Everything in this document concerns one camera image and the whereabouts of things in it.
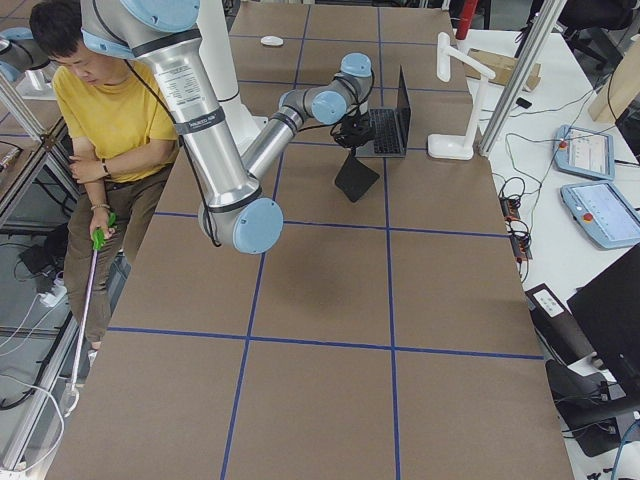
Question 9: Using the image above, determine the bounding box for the black monitor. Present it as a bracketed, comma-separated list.
[568, 245, 639, 394]

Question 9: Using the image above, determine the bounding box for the black usb hub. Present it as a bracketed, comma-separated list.
[499, 198, 521, 221]

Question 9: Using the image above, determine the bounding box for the grey laptop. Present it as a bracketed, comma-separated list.
[356, 67, 411, 158]

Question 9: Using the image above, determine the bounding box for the aluminium frame post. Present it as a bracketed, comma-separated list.
[478, 0, 566, 157]

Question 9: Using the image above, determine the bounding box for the lower blue teach pendant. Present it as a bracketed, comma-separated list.
[560, 180, 639, 249]

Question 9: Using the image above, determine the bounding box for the black power adapter box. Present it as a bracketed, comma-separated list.
[525, 283, 605, 370]

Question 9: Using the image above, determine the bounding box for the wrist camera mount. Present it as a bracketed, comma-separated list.
[330, 123, 352, 148]

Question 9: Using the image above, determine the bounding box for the small black square device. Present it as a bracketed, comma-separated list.
[516, 97, 532, 109]

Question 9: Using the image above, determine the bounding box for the upper blue teach pendant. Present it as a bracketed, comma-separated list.
[552, 124, 615, 180]

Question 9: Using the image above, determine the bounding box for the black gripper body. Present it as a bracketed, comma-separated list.
[344, 115, 373, 148]

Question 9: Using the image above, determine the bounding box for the person in yellow shirt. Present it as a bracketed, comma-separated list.
[30, 1, 178, 353]

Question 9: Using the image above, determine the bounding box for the white camera pillar with base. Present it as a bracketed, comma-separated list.
[197, 0, 267, 154]

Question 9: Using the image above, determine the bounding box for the green handled reacher stick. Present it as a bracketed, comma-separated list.
[61, 228, 106, 419]

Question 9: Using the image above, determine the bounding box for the white desk lamp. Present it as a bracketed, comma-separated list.
[426, 31, 495, 160]

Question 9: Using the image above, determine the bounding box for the black mouse pad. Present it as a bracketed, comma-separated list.
[334, 150, 380, 203]

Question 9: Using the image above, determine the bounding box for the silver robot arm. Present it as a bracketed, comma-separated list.
[81, 1, 373, 254]

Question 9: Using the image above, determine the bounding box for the red cylinder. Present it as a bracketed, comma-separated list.
[455, 0, 478, 40]

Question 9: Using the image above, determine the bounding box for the cardboard box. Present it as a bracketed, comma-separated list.
[468, 48, 541, 92]

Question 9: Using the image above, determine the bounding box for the blue teach pendant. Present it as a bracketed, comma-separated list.
[560, 180, 639, 249]
[552, 124, 615, 180]

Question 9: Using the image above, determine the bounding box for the white computer mouse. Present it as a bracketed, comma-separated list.
[260, 35, 284, 47]

